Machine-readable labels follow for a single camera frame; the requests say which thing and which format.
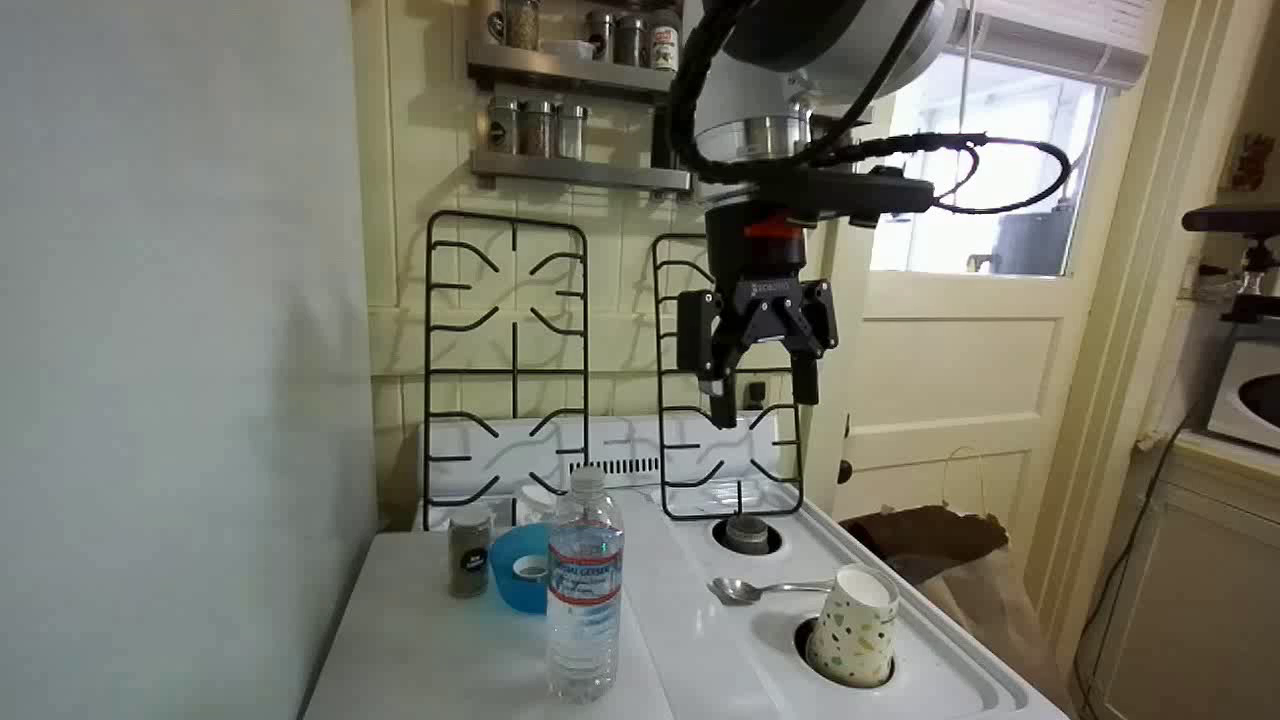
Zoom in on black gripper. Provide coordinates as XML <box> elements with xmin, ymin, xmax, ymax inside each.
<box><xmin>678</xmin><ymin>211</ymin><xmax>840</xmax><ymax>432</ymax></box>

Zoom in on patterned paper cup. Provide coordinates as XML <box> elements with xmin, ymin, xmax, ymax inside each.
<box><xmin>804</xmin><ymin>563</ymin><xmax>899</xmax><ymax>693</ymax></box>

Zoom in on clear plastic water bottle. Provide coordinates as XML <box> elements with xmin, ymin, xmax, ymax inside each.
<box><xmin>546</xmin><ymin>464</ymin><xmax>630</xmax><ymax>710</ymax></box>

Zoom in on black stove grate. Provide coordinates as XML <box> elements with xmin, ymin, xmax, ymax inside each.
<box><xmin>420</xmin><ymin>209</ymin><xmax>593</xmax><ymax>535</ymax></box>
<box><xmin>649</xmin><ymin>231</ymin><xmax>807</xmax><ymax>524</ymax></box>

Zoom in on cream panel door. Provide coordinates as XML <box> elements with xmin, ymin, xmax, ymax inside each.
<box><xmin>827</xmin><ymin>0</ymin><xmax>1166</xmax><ymax>576</ymax></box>

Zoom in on small spice jar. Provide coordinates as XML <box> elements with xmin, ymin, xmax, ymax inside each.
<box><xmin>554</xmin><ymin>99</ymin><xmax>593</xmax><ymax>164</ymax></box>
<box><xmin>644</xmin><ymin>18</ymin><xmax>684</xmax><ymax>76</ymax></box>
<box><xmin>518</xmin><ymin>98</ymin><xmax>558</xmax><ymax>161</ymax></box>
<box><xmin>486</xmin><ymin>98</ymin><xmax>523</xmax><ymax>161</ymax></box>
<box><xmin>612</xmin><ymin>14</ymin><xmax>649</xmax><ymax>74</ymax></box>
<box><xmin>739</xmin><ymin>114</ymin><xmax>782</xmax><ymax>161</ymax></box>
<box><xmin>585</xmin><ymin>9</ymin><xmax>620</xmax><ymax>70</ymax></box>
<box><xmin>778</xmin><ymin>114</ymin><xmax>816</xmax><ymax>161</ymax></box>

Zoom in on metal spoon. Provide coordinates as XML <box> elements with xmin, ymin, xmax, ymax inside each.
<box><xmin>707</xmin><ymin>574</ymin><xmax>833</xmax><ymax>613</ymax></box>

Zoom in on brown paper bag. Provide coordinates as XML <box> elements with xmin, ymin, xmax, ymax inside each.
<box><xmin>878</xmin><ymin>503</ymin><xmax>1061</xmax><ymax>674</ymax></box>

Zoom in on white gas stove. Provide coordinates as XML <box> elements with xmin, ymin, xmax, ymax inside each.
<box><xmin>300</xmin><ymin>411</ymin><xmax>1074</xmax><ymax>720</ymax></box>

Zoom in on blue plastic bowl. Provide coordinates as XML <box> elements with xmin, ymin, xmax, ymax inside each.
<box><xmin>489</xmin><ymin>522</ymin><xmax>564</xmax><ymax>616</ymax></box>

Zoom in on small grey shaker jar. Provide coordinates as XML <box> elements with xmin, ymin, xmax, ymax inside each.
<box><xmin>445</xmin><ymin>502</ymin><xmax>496</xmax><ymax>601</ymax></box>

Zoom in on metal mug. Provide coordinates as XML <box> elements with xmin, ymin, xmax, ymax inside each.
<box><xmin>486</xmin><ymin>0</ymin><xmax>546</xmax><ymax>58</ymax></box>

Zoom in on white window blind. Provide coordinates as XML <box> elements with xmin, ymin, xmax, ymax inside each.
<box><xmin>953</xmin><ymin>0</ymin><xmax>1161</xmax><ymax>91</ymax></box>

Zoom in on black coffee machine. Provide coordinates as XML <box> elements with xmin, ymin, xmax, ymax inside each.
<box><xmin>1175</xmin><ymin>198</ymin><xmax>1280</xmax><ymax>327</ymax></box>

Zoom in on white microwave oven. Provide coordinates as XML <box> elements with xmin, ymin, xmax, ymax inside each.
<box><xmin>1203</xmin><ymin>338</ymin><xmax>1280</xmax><ymax>455</ymax></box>

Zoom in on cream kitchen cabinet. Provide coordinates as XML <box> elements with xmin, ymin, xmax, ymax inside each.
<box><xmin>1075</xmin><ymin>429</ymin><xmax>1280</xmax><ymax>720</ymax></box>

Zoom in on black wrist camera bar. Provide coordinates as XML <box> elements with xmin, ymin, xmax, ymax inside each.
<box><xmin>746</xmin><ymin>161</ymin><xmax>939</xmax><ymax>229</ymax></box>

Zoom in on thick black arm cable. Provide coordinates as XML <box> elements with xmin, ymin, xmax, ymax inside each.
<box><xmin>661</xmin><ymin>0</ymin><xmax>769</xmax><ymax>188</ymax></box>

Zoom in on grey metal wall shelf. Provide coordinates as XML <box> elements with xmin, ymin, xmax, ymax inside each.
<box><xmin>466</xmin><ymin>31</ymin><xmax>690</xmax><ymax>99</ymax></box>
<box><xmin>469</xmin><ymin>148</ymin><xmax>702</xmax><ymax>201</ymax></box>

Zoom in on thin black looped cable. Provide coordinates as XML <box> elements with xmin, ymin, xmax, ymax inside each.
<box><xmin>814</xmin><ymin>130</ymin><xmax>1075</xmax><ymax>221</ymax></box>

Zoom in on black appliance power cord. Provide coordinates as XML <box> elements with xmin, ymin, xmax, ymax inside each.
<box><xmin>1067</xmin><ymin>432</ymin><xmax>1186</xmax><ymax>715</ymax></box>

